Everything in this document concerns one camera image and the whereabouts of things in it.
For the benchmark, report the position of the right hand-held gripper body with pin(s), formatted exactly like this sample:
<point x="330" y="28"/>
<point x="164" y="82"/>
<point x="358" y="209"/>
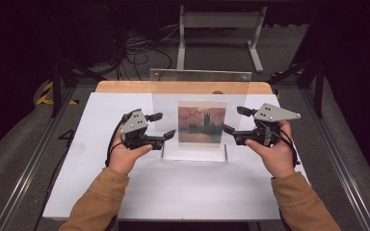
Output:
<point x="274" y="114"/>

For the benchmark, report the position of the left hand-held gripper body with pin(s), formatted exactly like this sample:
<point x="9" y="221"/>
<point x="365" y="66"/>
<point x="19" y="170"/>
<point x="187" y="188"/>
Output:
<point x="135" y="123"/>

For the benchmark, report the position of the painting print card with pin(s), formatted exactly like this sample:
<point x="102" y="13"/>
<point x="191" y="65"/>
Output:
<point x="202" y="123"/>

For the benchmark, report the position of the clear acrylic photo frame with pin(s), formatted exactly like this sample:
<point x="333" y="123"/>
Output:
<point x="199" y="86"/>

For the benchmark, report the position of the person's left hand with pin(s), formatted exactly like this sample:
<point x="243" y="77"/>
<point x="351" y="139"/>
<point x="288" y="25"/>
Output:
<point x="125" y="160"/>

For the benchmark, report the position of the person's right hand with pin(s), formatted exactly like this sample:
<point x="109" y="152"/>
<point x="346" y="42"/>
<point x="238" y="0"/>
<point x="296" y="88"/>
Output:
<point x="276" y="160"/>

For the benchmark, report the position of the wooden table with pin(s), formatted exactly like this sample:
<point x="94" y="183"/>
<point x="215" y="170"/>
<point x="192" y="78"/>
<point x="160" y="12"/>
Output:
<point x="122" y="87"/>

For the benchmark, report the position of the yellow black hazard tape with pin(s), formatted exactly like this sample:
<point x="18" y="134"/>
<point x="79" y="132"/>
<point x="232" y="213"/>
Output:
<point x="284" y="72"/>
<point x="46" y="93"/>

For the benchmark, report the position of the black tripod stand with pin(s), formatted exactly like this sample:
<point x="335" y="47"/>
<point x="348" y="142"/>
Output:
<point x="319" y="89"/>
<point x="56" y="86"/>

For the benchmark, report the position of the white board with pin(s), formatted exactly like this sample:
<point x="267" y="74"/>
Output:
<point x="189" y="192"/>

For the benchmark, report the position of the grey metal stand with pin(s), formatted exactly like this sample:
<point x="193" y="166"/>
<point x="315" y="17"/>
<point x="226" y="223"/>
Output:
<point x="220" y="20"/>

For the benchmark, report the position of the aluminium rail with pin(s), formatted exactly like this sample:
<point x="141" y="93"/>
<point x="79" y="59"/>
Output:
<point x="340" y="166"/>
<point x="29" y="166"/>

